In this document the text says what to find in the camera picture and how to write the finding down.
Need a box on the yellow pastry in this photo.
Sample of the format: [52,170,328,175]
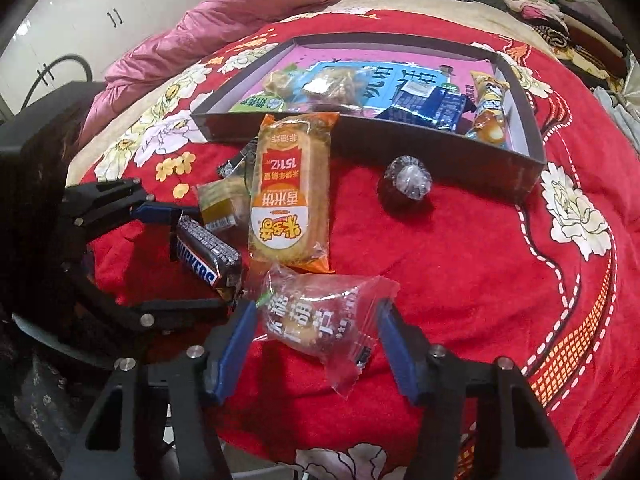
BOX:
[262,67,306,101]

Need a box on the orange rice cracker packet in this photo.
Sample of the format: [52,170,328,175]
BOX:
[248,112,341,275]

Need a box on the yellow snack packet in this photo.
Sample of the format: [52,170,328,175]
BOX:
[465,71,512,147]

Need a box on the brown pastry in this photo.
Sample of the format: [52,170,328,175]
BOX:
[300,62,373,108]

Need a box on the white wardrobe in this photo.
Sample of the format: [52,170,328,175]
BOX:
[0,0,216,111]

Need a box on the blue snack packet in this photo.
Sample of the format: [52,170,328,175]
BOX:
[377,82,473,133]

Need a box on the dark jelly cup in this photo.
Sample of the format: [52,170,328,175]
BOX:
[377,156,433,216]

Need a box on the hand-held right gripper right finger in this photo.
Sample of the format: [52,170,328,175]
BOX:
[377,302,571,480]

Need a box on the dark green snack packet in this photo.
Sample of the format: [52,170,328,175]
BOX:
[216,140,261,178]

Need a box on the dark shallow box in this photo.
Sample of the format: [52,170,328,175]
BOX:
[190,32,547,203]

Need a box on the pile of folded clothes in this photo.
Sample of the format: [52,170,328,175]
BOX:
[500,0,631,76]

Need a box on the brown chocolate bar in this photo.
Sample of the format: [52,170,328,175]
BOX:
[170,215,244,313]

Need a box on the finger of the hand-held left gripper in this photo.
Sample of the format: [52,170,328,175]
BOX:
[60,260,238,333]
[60,177,178,248]

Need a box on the black cable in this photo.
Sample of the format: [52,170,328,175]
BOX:
[37,52,95,86]

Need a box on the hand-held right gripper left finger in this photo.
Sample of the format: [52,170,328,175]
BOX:
[60,300,258,480]

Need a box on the green cake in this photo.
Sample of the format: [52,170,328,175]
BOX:
[195,177,251,233]

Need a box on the red floral blanket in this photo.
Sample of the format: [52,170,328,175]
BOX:
[65,5,640,480]

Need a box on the dark patterned clothing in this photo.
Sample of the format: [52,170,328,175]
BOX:
[0,350,131,480]

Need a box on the clear candied fruit packet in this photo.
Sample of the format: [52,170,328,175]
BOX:
[257,262,401,401]

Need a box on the pink quilt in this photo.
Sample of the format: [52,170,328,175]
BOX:
[80,0,346,133]

